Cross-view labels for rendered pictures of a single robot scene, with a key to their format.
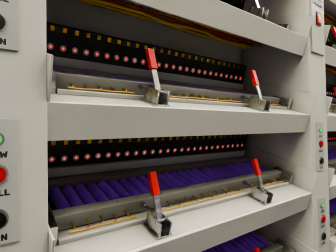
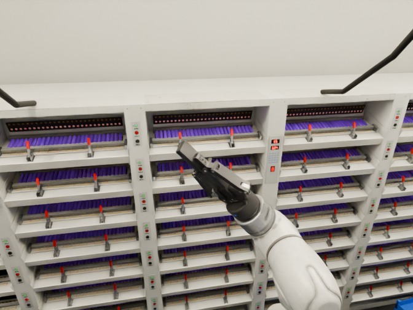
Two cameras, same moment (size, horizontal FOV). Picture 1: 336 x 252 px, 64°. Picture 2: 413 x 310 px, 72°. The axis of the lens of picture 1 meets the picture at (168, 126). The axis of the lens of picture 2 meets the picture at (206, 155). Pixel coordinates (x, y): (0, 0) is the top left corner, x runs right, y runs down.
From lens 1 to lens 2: 1.41 m
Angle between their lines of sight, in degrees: 37
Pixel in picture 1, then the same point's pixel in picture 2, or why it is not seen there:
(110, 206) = (173, 230)
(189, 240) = (192, 243)
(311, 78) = (263, 193)
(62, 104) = (157, 218)
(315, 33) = (269, 175)
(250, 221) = (219, 240)
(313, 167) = not seen: hidden behind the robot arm
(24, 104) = (150, 219)
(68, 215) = (163, 231)
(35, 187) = (153, 232)
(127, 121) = (173, 219)
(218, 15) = not seen: hidden behind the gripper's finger
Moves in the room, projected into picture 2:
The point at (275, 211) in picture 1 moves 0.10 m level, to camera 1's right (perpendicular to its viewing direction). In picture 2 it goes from (232, 238) to (248, 243)
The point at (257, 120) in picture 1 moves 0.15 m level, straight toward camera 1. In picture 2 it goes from (224, 213) to (205, 224)
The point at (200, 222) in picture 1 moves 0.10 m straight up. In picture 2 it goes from (198, 238) to (197, 224)
